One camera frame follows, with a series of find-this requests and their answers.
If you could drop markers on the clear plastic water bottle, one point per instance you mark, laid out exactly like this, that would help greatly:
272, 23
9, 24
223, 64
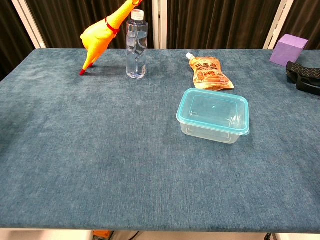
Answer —
136, 52

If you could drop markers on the orange plastic object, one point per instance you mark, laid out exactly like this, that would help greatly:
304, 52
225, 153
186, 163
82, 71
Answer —
101, 235

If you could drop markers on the orange sauce spout pouch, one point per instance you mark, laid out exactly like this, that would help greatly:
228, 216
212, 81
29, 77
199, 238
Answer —
210, 73

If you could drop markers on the clear plastic food container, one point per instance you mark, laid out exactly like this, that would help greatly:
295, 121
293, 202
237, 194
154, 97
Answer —
210, 135

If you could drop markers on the purple foam cube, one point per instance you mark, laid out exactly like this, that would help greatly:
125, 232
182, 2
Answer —
287, 51

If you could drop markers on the dark pleated curtain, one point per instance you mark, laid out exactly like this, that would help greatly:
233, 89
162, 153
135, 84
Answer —
10, 37
215, 22
62, 20
307, 17

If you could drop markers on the blue fabric tablecloth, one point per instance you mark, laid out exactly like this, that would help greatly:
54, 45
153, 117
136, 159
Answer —
100, 150

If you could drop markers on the light blue container lid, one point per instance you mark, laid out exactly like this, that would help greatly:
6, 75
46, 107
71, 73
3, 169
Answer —
212, 107

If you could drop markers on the yellow rubber chicken toy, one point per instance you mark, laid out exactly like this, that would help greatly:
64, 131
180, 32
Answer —
97, 40

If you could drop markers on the white frame post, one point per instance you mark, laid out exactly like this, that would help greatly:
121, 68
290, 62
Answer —
30, 22
159, 25
277, 25

